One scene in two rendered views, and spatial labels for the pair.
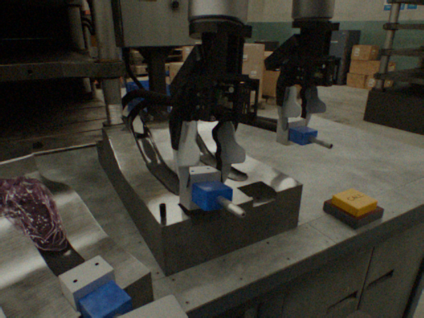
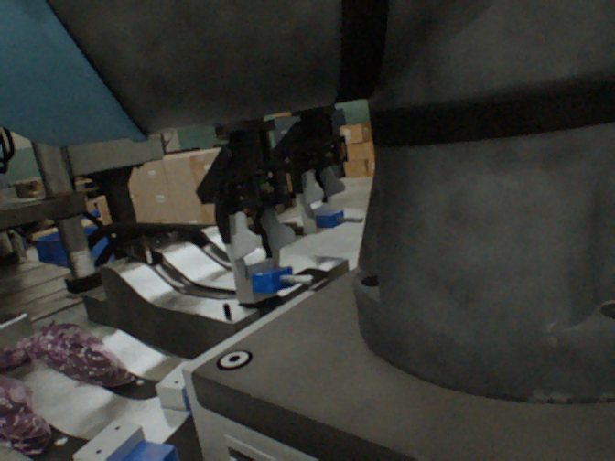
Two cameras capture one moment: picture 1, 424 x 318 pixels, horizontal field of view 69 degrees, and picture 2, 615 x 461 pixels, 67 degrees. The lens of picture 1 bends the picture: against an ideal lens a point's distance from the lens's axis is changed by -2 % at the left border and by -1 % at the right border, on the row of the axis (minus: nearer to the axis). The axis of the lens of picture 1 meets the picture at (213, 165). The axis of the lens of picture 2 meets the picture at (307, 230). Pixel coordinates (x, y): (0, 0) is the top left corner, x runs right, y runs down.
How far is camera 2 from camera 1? 0.26 m
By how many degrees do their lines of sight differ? 19
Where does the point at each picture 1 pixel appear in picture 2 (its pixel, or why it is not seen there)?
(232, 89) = (271, 174)
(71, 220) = (124, 354)
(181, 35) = (145, 149)
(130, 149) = (149, 278)
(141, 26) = (91, 147)
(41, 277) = (125, 406)
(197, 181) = (253, 271)
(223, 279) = not seen: hidden behind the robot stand
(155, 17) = not seen: hidden behind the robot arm
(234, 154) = (282, 237)
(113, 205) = not seen: hidden behind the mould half
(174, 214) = (239, 312)
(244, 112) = (285, 193)
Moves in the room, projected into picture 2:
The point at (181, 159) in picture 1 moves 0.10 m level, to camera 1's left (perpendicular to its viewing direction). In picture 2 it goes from (236, 251) to (161, 270)
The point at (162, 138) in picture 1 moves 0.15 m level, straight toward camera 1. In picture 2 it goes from (180, 259) to (204, 277)
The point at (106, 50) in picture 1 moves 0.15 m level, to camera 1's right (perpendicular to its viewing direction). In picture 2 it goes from (59, 183) to (123, 171)
